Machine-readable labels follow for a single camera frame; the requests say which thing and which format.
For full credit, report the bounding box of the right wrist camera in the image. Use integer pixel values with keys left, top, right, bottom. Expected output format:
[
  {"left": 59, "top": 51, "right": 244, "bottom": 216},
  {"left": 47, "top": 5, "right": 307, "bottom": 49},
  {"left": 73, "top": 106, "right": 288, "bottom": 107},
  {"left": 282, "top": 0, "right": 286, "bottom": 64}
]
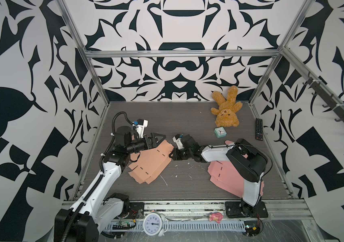
[{"left": 173, "top": 134, "right": 184, "bottom": 150}]

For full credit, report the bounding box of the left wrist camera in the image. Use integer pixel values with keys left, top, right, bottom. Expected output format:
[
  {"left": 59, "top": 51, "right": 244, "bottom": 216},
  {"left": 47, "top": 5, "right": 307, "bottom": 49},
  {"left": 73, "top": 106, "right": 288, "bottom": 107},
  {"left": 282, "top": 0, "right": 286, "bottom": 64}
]
[{"left": 133, "top": 119, "right": 148, "bottom": 138}]

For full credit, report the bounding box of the orange cardboard box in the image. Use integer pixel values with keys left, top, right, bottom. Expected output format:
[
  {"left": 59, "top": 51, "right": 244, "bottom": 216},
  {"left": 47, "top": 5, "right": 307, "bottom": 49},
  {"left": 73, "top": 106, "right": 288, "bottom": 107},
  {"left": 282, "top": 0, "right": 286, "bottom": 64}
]
[{"left": 128, "top": 140, "right": 174, "bottom": 184}]

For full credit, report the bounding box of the black remote control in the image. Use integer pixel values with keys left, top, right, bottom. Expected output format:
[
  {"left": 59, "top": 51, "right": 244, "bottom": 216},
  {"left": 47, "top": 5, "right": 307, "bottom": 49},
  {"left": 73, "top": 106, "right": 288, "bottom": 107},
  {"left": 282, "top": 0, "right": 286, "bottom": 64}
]
[{"left": 255, "top": 119, "right": 263, "bottom": 141}]

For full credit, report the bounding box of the white round alarm clock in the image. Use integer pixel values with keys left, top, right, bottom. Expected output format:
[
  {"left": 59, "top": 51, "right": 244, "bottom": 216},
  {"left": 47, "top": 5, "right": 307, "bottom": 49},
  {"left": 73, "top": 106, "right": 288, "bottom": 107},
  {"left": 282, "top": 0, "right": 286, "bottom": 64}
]
[{"left": 143, "top": 212, "right": 169, "bottom": 237}]

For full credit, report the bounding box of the green circuit board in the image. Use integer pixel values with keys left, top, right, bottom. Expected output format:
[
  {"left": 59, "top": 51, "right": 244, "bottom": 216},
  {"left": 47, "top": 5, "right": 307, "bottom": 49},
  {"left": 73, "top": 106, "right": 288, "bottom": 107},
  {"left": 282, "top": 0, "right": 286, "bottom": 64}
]
[
  {"left": 112, "top": 221, "right": 132, "bottom": 229},
  {"left": 244, "top": 222, "right": 262, "bottom": 237}
]

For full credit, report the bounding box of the small pink toy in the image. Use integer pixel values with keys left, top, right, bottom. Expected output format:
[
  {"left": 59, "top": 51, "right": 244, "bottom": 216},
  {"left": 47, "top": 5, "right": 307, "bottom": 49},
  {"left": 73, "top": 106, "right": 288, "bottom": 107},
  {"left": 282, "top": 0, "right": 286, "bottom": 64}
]
[{"left": 209, "top": 212, "right": 223, "bottom": 224}]

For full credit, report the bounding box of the white slotted cable duct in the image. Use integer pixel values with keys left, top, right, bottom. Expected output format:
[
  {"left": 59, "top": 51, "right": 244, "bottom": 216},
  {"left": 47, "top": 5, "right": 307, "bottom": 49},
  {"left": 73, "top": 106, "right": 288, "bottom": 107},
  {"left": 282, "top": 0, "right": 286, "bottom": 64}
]
[{"left": 104, "top": 220, "right": 246, "bottom": 233}]

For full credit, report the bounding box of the small teal alarm clock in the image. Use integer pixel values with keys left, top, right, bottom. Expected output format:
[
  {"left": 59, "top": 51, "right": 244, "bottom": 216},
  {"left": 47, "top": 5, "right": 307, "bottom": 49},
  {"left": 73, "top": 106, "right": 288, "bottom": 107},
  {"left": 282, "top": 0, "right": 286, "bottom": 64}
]
[{"left": 214, "top": 127, "right": 227, "bottom": 138}]

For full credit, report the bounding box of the left green circuit board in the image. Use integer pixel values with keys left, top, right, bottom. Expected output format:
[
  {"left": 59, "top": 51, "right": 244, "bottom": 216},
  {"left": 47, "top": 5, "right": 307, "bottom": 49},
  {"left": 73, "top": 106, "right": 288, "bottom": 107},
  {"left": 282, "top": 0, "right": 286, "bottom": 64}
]
[{"left": 112, "top": 221, "right": 132, "bottom": 229}]

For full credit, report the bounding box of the pink flat cardboard box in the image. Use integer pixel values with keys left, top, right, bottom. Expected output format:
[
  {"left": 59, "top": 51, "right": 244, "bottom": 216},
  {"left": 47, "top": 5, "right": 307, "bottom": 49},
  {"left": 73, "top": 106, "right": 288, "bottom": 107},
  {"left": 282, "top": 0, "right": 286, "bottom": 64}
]
[{"left": 201, "top": 139, "right": 267, "bottom": 206}]

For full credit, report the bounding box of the black wall hook rail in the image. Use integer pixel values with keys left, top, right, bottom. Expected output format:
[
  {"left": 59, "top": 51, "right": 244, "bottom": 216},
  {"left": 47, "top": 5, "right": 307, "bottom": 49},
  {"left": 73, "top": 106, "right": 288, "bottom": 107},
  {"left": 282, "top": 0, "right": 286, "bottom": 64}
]
[{"left": 303, "top": 72, "right": 344, "bottom": 123}]

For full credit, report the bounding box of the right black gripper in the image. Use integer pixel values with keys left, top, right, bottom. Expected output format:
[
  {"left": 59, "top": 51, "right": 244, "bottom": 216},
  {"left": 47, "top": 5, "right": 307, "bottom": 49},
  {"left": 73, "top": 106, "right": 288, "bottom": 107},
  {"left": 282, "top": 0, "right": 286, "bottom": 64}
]
[{"left": 167, "top": 148, "right": 194, "bottom": 161}]

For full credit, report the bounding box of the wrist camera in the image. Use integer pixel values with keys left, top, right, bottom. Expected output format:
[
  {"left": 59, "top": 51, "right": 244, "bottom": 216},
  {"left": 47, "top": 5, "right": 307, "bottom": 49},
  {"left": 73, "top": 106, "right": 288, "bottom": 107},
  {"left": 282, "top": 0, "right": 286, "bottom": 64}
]
[
  {"left": 133, "top": 119, "right": 148, "bottom": 138},
  {"left": 173, "top": 134, "right": 184, "bottom": 150}
]

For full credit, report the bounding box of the right green circuit board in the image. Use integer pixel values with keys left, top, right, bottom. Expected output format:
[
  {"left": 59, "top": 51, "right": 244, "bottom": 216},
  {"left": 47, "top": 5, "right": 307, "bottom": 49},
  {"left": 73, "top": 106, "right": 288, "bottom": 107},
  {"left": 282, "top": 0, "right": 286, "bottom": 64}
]
[{"left": 244, "top": 222, "right": 262, "bottom": 237}]

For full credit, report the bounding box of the brown teddy bear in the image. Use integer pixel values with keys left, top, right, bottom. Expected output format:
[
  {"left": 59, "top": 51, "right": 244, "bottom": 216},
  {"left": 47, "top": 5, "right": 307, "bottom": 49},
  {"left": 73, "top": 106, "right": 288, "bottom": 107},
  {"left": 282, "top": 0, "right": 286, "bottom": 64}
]
[{"left": 211, "top": 86, "right": 243, "bottom": 128}]

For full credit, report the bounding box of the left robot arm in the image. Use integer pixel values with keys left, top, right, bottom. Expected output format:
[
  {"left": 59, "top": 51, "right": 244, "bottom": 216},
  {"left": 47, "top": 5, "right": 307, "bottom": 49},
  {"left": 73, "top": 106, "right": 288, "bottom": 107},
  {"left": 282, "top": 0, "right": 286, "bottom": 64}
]
[{"left": 53, "top": 112, "right": 166, "bottom": 242}]

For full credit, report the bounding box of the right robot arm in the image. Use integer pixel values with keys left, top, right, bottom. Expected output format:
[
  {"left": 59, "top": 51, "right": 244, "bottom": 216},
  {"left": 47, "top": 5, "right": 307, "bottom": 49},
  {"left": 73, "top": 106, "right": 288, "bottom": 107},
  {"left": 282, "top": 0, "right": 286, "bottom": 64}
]
[{"left": 169, "top": 135, "right": 270, "bottom": 218}]

